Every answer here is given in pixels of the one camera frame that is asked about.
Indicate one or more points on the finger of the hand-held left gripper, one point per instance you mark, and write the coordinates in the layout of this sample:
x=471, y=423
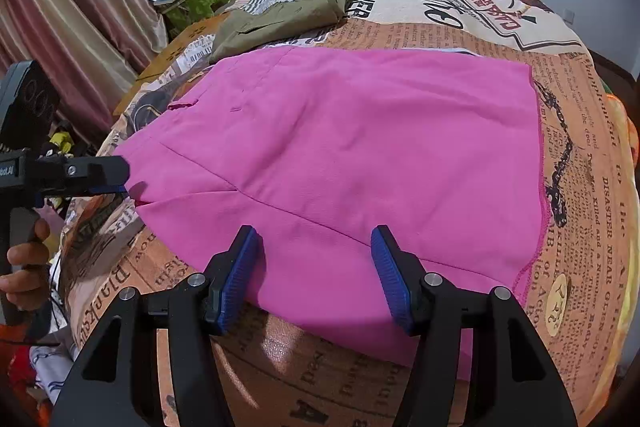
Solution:
x=97, y=174

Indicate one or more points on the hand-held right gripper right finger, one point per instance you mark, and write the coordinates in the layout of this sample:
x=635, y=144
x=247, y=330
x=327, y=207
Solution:
x=392, y=282

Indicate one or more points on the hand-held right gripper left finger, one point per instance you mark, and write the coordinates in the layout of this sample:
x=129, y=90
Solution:
x=240, y=279

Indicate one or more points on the pink pants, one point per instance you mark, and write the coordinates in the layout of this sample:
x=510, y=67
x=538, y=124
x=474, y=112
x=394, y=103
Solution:
x=350, y=157

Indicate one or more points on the olive green pants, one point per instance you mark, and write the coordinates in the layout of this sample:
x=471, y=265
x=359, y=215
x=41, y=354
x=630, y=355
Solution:
x=280, y=14

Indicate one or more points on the person's left hand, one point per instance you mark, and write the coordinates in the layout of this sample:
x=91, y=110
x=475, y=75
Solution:
x=25, y=259

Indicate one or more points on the striped brown curtain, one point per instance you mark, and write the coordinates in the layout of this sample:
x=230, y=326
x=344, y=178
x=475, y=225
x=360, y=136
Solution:
x=75, y=7

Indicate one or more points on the green storage box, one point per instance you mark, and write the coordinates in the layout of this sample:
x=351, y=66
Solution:
x=200, y=4

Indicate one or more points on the newspaper print bedsheet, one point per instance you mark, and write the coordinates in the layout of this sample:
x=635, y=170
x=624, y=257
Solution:
x=575, y=167

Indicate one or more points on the white wall outlet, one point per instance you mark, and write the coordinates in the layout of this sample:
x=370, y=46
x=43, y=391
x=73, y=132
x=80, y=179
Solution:
x=568, y=15

